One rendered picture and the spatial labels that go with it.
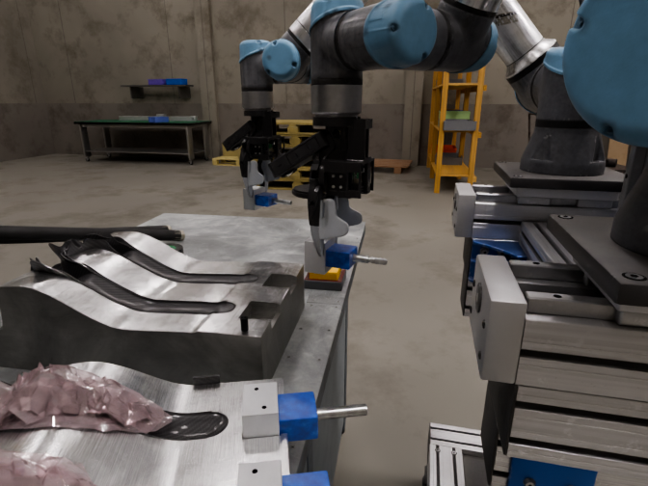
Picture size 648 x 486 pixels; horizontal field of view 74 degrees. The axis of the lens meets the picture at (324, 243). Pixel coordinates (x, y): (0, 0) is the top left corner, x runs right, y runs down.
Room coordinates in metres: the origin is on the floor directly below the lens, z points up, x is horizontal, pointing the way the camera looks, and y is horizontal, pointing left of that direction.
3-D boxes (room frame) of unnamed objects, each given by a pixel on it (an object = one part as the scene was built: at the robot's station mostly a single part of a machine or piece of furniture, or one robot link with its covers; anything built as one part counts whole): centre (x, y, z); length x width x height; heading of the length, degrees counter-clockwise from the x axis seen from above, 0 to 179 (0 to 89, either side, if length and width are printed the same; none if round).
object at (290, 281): (0.66, 0.07, 0.87); 0.05 x 0.05 x 0.04; 81
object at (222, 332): (0.65, 0.30, 0.87); 0.50 x 0.26 x 0.14; 81
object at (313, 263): (0.66, -0.04, 0.93); 0.13 x 0.05 x 0.05; 68
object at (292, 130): (6.22, 0.30, 0.44); 1.25 x 0.89 x 0.89; 79
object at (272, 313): (0.55, 0.09, 0.87); 0.05 x 0.05 x 0.04; 81
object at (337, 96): (0.67, -0.02, 1.17); 0.08 x 0.08 x 0.05
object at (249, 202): (1.09, 0.14, 0.93); 0.13 x 0.05 x 0.05; 61
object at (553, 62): (0.88, -0.48, 1.20); 0.13 x 0.12 x 0.14; 172
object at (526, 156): (0.87, -0.48, 1.09); 0.15 x 0.15 x 0.10
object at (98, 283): (0.64, 0.29, 0.92); 0.35 x 0.16 x 0.09; 81
